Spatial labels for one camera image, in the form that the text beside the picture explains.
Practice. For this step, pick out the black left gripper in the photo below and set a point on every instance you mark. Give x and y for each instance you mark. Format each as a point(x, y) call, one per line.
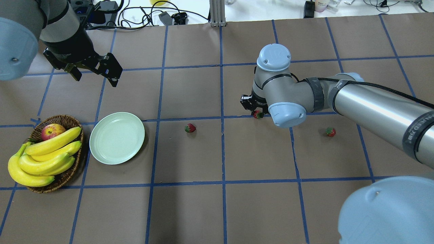
point(70, 44)

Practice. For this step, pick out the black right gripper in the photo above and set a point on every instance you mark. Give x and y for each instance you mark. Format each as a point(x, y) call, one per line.
point(258, 102)

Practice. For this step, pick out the red strawberry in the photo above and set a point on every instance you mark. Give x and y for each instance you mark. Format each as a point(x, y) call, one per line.
point(257, 114)
point(330, 132)
point(190, 128)

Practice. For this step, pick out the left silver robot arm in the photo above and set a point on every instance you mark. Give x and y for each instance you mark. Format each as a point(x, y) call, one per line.
point(61, 25)

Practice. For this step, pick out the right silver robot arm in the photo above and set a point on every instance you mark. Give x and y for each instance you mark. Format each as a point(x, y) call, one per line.
point(396, 210)

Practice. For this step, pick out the light green plate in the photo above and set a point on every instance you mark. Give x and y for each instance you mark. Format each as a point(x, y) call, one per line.
point(117, 138)

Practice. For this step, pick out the woven wicker basket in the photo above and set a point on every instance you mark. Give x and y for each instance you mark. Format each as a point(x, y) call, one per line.
point(66, 172)

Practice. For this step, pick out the red strawberry on tape line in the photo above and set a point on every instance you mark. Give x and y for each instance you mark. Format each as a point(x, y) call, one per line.
point(190, 128)

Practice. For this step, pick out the red apple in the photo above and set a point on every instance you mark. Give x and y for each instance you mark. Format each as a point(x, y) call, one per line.
point(51, 131)

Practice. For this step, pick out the grey power adapter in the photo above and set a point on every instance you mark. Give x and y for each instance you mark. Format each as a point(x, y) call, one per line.
point(166, 19)

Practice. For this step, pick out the yellow banana bunch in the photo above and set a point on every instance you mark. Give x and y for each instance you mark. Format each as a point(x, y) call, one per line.
point(31, 165)

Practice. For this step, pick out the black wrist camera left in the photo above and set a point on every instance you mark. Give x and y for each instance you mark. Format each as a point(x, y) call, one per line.
point(94, 14)

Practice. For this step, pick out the aluminium frame post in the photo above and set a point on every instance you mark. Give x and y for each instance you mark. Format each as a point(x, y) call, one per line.
point(217, 13)

